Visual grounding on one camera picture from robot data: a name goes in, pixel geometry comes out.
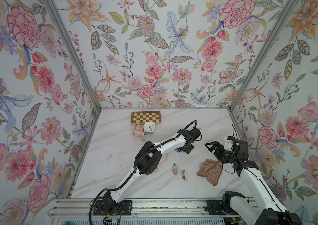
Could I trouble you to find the brown striped cloth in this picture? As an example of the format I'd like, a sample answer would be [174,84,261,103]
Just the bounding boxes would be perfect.
[197,159,223,186]

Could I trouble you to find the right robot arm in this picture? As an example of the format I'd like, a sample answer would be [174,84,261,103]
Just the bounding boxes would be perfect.
[205,136,302,225]

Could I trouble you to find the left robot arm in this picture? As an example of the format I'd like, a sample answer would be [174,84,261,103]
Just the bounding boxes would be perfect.
[102,126,202,214]

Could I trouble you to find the white square alarm clock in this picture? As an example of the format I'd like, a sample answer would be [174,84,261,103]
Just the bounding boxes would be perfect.
[144,122,156,135]

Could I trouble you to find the pink toy music box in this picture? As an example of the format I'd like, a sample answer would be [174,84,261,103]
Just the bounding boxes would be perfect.
[133,124,145,142]

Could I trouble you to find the wooden chessboard box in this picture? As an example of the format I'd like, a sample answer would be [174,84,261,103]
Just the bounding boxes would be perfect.
[130,111,162,125]

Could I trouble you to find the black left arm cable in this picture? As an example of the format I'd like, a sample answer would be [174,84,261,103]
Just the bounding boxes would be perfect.
[88,120,198,225]

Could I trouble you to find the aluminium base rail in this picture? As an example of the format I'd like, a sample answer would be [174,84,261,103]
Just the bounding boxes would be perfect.
[47,198,258,225]

